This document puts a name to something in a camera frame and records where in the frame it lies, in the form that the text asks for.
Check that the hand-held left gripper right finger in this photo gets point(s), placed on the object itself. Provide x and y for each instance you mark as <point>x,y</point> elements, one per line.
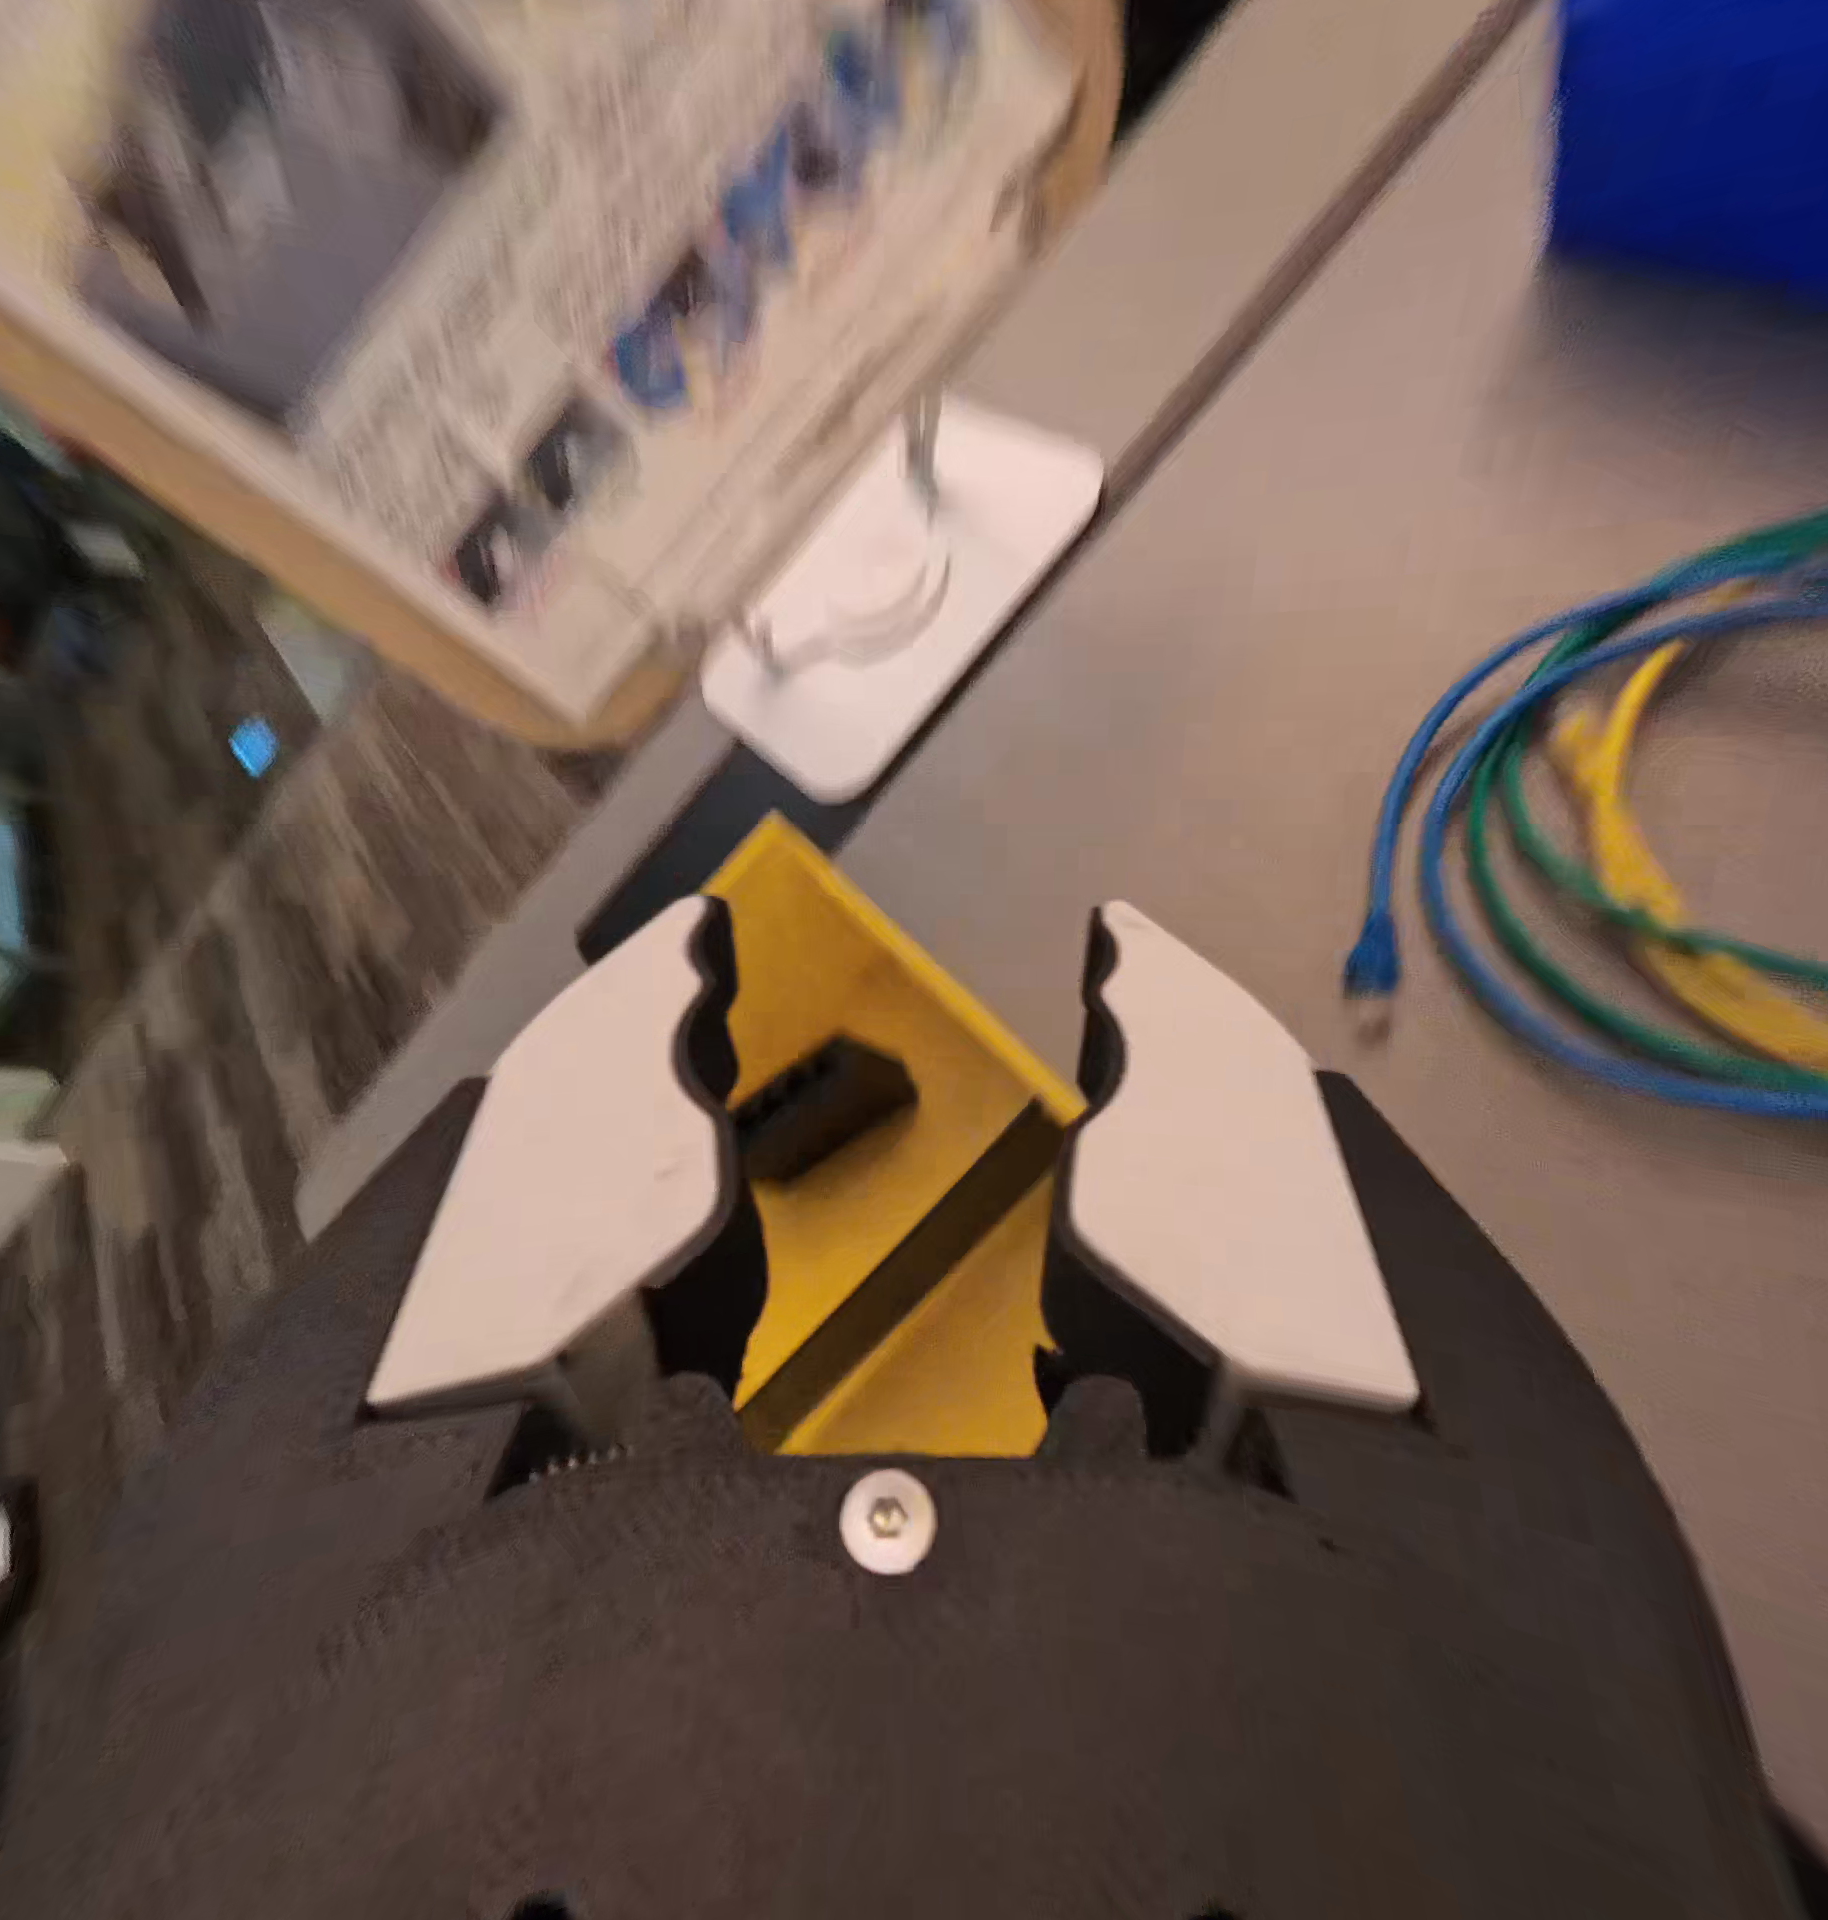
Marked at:
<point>1244,1201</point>

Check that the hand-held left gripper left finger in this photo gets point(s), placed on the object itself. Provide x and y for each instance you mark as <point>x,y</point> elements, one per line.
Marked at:
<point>569,1185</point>

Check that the black network switch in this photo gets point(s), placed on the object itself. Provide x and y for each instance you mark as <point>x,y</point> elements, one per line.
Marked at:
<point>831,1101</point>

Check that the yellow plastic bin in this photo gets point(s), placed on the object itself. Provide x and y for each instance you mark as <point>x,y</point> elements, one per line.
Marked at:
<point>838,960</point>

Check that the blue plastic bin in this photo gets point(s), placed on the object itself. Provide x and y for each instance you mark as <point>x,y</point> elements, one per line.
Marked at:
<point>1724,135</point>

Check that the black desk mat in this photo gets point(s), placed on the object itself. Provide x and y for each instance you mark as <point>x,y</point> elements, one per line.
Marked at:
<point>673,870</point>

